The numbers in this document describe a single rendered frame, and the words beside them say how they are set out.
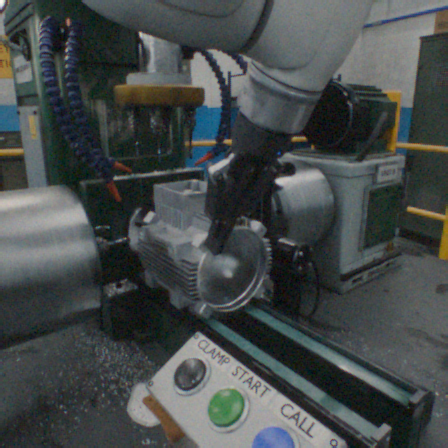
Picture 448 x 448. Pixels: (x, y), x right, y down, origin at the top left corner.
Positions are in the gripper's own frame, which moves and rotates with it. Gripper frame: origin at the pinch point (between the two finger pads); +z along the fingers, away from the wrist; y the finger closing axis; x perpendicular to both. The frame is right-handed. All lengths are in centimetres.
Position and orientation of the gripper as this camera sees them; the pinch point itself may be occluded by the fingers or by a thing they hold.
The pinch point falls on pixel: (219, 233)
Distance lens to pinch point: 59.2
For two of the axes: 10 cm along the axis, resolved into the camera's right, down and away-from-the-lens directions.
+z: -3.1, 7.2, 6.1
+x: 5.5, 6.7, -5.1
